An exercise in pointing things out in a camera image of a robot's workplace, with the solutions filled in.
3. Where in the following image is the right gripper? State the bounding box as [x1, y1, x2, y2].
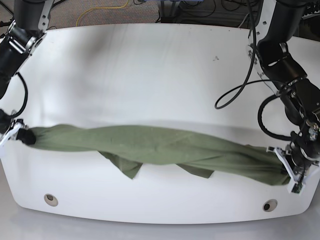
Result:
[0, 109, 36, 145]

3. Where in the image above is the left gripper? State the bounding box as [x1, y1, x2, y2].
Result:
[288, 140, 320, 170]

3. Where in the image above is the green T-shirt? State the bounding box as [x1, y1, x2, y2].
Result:
[31, 124, 290, 186]

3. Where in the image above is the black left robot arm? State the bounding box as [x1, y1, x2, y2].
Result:
[214, 0, 320, 170]

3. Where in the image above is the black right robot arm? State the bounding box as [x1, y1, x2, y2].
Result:
[0, 0, 54, 146]

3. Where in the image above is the right grey table grommet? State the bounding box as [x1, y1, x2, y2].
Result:
[262, 199, 278, 213]

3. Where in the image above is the grey table grommet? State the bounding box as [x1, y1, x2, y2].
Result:
[44, 194, 59, 207]
[262, 199, 278, 213]

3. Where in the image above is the left grey table grommet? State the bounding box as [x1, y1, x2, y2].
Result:
[44, 194, 59, 207]

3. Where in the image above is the black tripod stand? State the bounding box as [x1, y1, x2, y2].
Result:
[0, 0, 14, 39]

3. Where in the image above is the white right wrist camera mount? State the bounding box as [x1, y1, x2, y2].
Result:
[0, 119, 29, 158]

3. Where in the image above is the yellow cable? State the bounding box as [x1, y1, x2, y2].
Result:
[76, 0, 131, 27]

